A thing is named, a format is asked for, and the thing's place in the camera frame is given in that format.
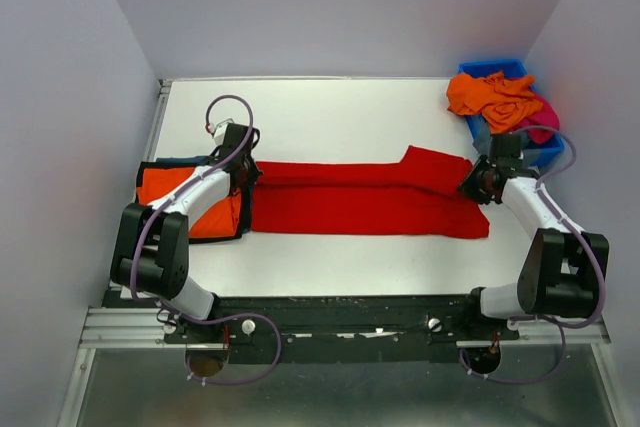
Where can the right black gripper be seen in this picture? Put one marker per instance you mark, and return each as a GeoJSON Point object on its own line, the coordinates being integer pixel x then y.
{"type": "Point", "coordinates": [468, 185]}

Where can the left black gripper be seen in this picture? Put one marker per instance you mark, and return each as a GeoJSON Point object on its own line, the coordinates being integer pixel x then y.
{"type": "Point", "coordinates": [253, 173]}

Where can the red t shirt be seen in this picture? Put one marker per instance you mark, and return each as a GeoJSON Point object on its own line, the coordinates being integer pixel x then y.
{"type": "Point", "coordinates": [417, 195]}

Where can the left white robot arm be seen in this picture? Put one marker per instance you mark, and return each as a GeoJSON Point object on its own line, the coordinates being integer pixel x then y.
{"type": "Point", "coordinates": [151, 253]}

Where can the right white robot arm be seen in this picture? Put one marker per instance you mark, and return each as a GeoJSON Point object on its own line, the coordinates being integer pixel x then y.
{"type": "Point", "coordinates": [562, 279]}

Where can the grey t shirt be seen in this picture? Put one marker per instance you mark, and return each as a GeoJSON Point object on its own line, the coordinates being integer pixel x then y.
{"type": "Point", "coordinates": [482, 140]}

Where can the folded teal t shirt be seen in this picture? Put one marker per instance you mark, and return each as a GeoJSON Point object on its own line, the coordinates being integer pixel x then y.
{"type": "Point", "coordinates": [189, 161]}

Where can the folded orange t shirt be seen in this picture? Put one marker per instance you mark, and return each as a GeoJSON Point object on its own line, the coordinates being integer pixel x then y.
{"type": "Point", "coordinates": [165, 187]}

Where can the folded black t shirt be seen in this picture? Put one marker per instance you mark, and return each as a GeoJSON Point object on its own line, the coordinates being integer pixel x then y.
{"type": "Point", "coordinates": [136, 182]}

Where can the blue plastic bin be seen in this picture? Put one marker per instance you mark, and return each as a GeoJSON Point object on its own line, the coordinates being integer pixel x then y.
{"type": "Point", "coordinates": [540, 157]}

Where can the crumpled orange t shirt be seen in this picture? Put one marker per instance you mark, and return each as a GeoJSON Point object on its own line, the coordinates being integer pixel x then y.
{"type": "Point", "coordinates": [503, 102]}

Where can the magenta t shirt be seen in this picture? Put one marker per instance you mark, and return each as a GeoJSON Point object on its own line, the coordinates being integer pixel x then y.
{"type": "Point", "coordinates": [546, 117]}

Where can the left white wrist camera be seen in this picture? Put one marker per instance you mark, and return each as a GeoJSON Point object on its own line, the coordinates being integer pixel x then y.
{"type": "Point", "coordinates": [217, 130]}

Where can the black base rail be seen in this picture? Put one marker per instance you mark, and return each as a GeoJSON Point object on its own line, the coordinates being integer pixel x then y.
{"type": "Point", "coordinates": [331, 330]}

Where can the aluminium frame rail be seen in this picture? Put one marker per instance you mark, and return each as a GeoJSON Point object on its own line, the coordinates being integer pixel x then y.
{"type": "Point", "coordinates": [130, 328]}

